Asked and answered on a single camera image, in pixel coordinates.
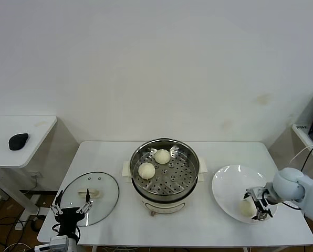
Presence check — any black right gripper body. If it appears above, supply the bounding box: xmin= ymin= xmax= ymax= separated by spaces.
xmin=255 ymin=195 xmax=273 ymax=215

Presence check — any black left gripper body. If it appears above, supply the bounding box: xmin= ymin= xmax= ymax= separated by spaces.
xmin=57 ymin=207 xmax=81 ymax=238

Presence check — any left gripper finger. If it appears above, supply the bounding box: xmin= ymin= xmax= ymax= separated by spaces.
xmin=50 ymin=191 xmax=63 ymax=216
xmin=77 ymin=188 xmax=93 ymax=215

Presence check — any white steamed baozi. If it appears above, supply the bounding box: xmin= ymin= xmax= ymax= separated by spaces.
xmin=239 ymin=199 xmax=258 ymax=218
xmin=138 ymin=162 xmax=157 ymax=180
xmin=154 ymin=149 xmax=171 ymax=165

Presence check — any glass lid with cream handle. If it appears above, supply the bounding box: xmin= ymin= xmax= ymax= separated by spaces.
xmin=59 ymin=171 xmax=120 ymax=227

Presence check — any perforated steel steamer basket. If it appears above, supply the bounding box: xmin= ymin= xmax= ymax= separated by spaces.
xmin=121 ymin=138 xmax=208 ymax=196

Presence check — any white round plate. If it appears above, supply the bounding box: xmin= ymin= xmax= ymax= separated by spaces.
xmin=211 ymin=164 xmax=278 ymax=224

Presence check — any brown round floor object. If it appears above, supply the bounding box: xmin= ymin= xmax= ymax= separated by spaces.
xmin=30 ymin=219 xmax=43 ymax=232

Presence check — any white side table with mouse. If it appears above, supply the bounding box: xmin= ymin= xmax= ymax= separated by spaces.
xmin=0 ymin=114 xmax=80 ymax=221

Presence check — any black computer mouse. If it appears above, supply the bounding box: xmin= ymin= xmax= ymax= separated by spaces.
xmin=8 ymin=133 xmax=30 ymax=151

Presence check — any cream electric cooker base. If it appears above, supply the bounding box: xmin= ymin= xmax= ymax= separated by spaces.
xmin=123 ymin=173 xmax=206 ymax=217

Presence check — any white side table with laptop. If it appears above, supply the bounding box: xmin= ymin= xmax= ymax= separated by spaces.
xmin=291 ymin=123 xmax=313 ymax=233

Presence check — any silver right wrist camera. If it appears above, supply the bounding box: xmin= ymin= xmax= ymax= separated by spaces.
xmin=247 ymin=186 xmax=265 ymax=202

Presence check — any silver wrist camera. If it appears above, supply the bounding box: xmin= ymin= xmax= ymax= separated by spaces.
xmin=247 ymin=186 xmax=265 ymax=202
xmin=35 ymin=235 xmax=69 ymax=252

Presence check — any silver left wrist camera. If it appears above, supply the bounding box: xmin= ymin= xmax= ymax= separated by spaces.
xmin=35 ymin=235 xmax=69 ymax=252

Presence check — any black floor cable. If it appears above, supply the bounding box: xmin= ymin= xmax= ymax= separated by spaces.
xmin=0 ymin=215 xmax=28 ymax=233

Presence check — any white cable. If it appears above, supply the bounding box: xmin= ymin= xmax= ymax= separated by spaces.
xmin=288 ymin=145 xmax=313 ymax=166

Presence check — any black power cable with adapter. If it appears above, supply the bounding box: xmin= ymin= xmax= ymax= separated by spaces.
xmin=300 ymin=145 xmax=313 ymax=173

